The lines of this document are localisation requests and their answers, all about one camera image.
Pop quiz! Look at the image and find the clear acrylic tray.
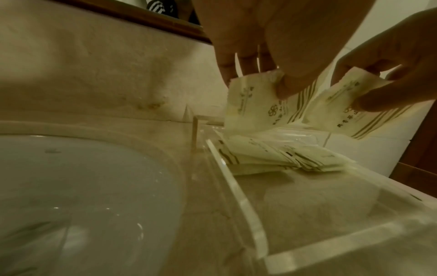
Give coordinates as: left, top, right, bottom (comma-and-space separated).
190, 114, 437, 276

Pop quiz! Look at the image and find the cream striped sachet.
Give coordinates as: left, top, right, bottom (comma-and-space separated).
224, 68, 320, 135
302, 67, 417, 141

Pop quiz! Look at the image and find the person's left hand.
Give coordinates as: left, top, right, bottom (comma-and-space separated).
191, 0, 376, 100

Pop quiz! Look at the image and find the person's right hand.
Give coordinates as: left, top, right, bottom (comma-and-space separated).
331, 8, 437, 112

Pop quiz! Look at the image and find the pile of cream packets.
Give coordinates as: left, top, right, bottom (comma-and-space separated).
213, 129, 358, 176

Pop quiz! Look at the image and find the white sink basin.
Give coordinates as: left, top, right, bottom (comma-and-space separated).
0, 133, 187, 276

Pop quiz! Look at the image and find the wooden framed mirror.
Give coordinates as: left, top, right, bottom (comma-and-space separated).
85, 0, 213, 44

